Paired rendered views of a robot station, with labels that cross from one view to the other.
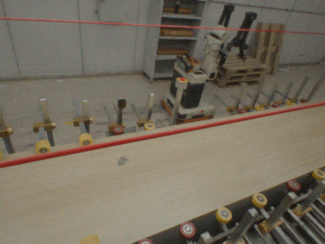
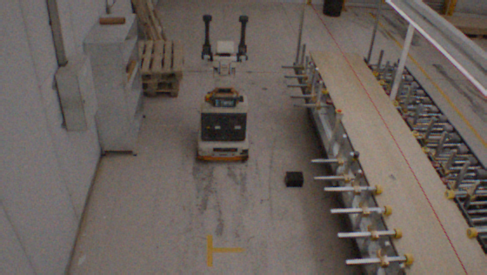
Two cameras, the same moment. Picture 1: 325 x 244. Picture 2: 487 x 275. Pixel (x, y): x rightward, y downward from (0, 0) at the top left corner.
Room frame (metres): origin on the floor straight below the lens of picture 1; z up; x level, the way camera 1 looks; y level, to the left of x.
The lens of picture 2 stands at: (1.03, 3.25, 3.27)
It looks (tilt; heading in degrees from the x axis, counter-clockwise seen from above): 37 degrees down; 296
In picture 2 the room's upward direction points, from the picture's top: 4 degrees clockwise
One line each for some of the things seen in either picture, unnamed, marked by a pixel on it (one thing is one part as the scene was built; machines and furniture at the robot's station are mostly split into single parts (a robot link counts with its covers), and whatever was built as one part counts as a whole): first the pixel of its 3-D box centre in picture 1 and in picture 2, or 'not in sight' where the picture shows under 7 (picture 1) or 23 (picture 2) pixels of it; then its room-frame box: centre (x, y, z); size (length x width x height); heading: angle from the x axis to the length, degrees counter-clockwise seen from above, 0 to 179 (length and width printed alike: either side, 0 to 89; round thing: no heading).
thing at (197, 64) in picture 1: (192, 63); (223, 94); (3.02, -0.26, 0.87); 0.23 x 0.15 x 0.11; 31
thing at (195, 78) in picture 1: (189, 82); (223, 113); (3.03, -0.28, 0.59); 0.55 x 0.34 x 0.83; 31
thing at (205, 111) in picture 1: (187, 105); (223, 137); (3.07, -0.36, 0.16); 0.67 x 0.64 x 0.25; 121
